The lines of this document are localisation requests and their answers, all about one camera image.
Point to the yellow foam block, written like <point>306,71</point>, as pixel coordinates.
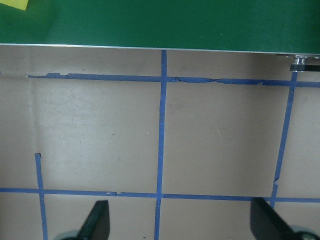
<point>15,3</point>

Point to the green conveyor belt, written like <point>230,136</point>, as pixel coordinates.
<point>160,22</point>

